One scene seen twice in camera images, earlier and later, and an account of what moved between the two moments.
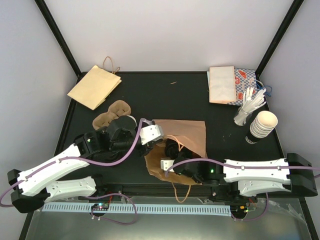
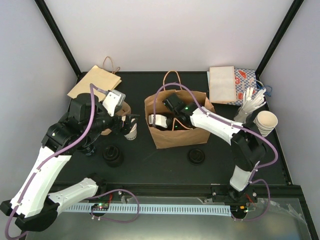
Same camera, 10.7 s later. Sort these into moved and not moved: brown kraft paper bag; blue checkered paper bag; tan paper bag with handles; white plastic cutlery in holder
Moved: brown kraft paper bag
Not moved: white plastic cutlery in holder; tan paper bag with handles; blue checkered paper bag
